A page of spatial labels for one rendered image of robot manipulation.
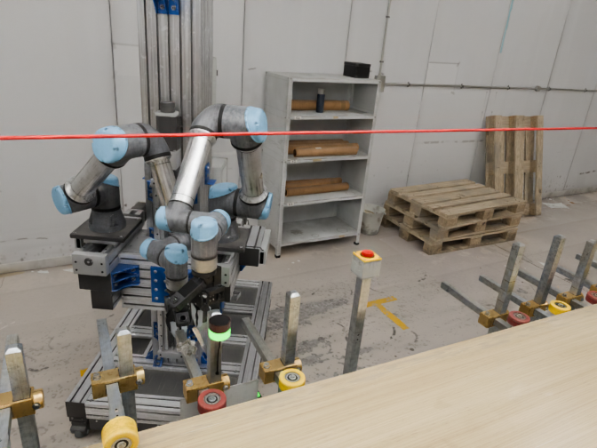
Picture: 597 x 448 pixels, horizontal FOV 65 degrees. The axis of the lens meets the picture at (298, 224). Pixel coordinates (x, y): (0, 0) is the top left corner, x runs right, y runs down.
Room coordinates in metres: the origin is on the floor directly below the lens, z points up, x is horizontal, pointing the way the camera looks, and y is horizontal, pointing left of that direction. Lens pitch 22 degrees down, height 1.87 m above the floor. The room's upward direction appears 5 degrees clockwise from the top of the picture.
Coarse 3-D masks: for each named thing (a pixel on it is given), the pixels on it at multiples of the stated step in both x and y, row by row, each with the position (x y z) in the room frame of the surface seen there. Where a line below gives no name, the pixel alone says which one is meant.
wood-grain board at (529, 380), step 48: (480, 336) 1.44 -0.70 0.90; (528, 336) 1.47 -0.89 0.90; (576, 336) 1.50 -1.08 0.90; (336, 384) 1.12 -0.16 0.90; (384, 384) 1.14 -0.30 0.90; (432, 384) 1.16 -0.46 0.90; (480, 384) 1.18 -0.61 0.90; (528, 384) 1.20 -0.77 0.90; (576, 384) 1.22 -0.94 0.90; (144, 432) 0.88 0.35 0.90; (192, 432) 0.90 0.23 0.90; (240, 432) 0.91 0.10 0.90; (288, 432) 0.92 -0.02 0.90; (336, 432) 0.94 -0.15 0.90; (384, 432) 0.95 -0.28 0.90; (432, 432) 0.97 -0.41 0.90; (480, 432) 0.98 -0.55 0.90; (528, 432) 1.00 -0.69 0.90; (576, 432) 1.01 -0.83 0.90
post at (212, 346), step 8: (208, 312) 1.14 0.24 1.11; (216, 312) 1.13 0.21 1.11; (208, 320) 1.13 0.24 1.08; (208, 328) 1.13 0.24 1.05; (208, 336) 1.13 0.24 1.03; (208, 344) 1.13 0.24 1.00; (216, 344) 1.12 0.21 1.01; (208, 352) 1.13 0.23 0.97; (216, 352) 1.12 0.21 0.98; (208, 360) 1.13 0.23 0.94; (216, 360) 1.12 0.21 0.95; (208, 368) 1.13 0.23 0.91; (216, 368) 1.12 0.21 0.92; (208, 376) 1.13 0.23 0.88; (216, 376) 1.12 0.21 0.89
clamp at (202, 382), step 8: (200, 376) 1.14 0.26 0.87; (224, 376) 1.15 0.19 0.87; (184, 384) 1.10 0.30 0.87; (200, 384) 1.10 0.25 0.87; (208, 384) 1.11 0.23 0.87; (216, 384) 1.11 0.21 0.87; (224, 384) 1.13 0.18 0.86; (184, 392) 1.10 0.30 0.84; (192, 392) 1.08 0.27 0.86; (192, 400) 1.08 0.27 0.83
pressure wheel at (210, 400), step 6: (210, 390) 1.04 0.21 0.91; (216, 390) 1.04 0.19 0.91; (198, 396) 1.02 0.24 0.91; (204, 396) 1.02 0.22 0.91; (210, 396) 1.01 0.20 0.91; (216, 396) 1.02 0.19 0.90; (222, 396) 1.02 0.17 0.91; (198, 402) 1.00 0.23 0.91; (204, 402) 1.00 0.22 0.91; (210, 402) 1.00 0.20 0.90; (216, 402) 1.00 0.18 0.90; (222, 402) 1.00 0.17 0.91; (198, 408) 0.99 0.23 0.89; (204, 408) 0.98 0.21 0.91; (210, 408) 0.98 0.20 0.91; (216, 408) 0.98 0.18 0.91; (222, 408) 0.99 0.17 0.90
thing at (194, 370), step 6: (180, 330) 1.38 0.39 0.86; (180, 336) 1.34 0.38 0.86; (186, 336) 1.34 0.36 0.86; (192, 354) 1.25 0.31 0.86; (186, 360) 1.23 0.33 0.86; (192, 360) 1.22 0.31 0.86; (192, 366) 1.19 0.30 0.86; (198, 366) 1.19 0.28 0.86; (192, 372) 1.16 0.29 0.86; (198, 372) 1.17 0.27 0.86; (204, 390) 1.09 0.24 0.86
